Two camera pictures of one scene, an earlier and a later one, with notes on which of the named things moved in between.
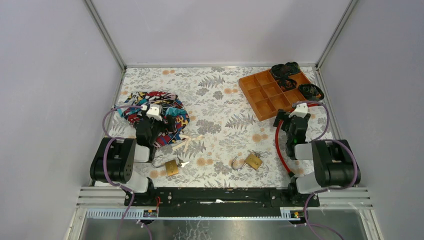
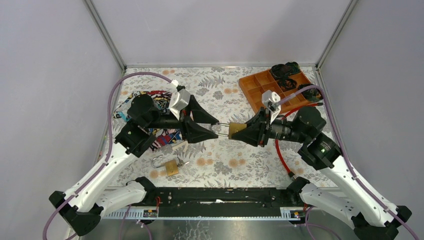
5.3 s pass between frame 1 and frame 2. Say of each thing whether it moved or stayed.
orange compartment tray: stayed
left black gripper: moved
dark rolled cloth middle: stayed
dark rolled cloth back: stayed
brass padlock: moved
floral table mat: stayed
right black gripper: moved
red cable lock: stayed
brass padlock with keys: stayed
